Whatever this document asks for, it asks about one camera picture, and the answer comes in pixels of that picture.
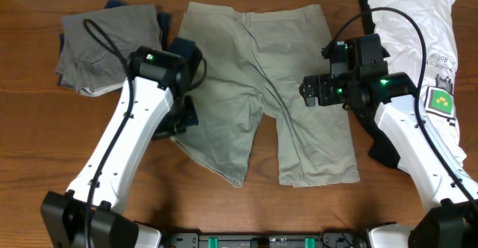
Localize black garment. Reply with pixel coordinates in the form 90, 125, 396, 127
353, 0, 400, 170

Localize navy folded garment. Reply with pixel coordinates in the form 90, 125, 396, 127
57, 0, 173, 88

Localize khaki green shorts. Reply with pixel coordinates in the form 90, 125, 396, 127
174, 2, 360, 187

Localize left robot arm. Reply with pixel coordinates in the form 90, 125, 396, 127
40, 43, 204, 247

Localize white printed t-shirt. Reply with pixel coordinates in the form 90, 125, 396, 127
368, 0, 467, 165

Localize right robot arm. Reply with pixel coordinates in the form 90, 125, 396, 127
299, 62, 477, 247

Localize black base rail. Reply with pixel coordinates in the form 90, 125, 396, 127
160, 231, 370, 248

